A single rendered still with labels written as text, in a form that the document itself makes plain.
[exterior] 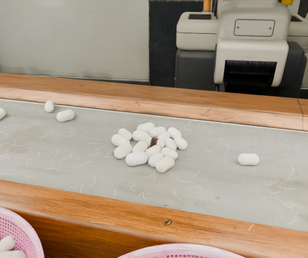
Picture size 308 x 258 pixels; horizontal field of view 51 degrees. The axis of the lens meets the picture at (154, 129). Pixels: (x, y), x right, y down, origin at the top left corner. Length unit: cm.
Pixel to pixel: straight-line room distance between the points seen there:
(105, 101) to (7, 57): 239
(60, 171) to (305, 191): 39
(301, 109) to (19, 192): 56
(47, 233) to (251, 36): 88
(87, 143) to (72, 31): 218
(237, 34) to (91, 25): 174
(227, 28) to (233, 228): 80
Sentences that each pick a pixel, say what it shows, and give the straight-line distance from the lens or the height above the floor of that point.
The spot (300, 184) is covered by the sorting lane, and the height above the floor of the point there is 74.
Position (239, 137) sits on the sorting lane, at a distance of 64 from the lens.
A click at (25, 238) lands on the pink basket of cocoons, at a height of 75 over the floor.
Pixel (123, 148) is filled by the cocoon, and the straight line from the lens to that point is 56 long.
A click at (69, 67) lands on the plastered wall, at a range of 286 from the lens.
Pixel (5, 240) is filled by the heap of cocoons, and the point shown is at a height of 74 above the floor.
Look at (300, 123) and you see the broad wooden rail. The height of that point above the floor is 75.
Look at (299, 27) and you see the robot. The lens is 142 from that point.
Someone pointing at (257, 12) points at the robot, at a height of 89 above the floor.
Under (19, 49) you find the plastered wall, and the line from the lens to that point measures 301.
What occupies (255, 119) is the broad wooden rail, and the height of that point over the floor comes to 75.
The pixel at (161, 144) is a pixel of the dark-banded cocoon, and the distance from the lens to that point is 58.
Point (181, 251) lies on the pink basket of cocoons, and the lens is 38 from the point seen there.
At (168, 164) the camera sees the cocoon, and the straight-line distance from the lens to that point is 52.
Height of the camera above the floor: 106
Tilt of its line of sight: 29 degrees down
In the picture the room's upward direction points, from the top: straight up
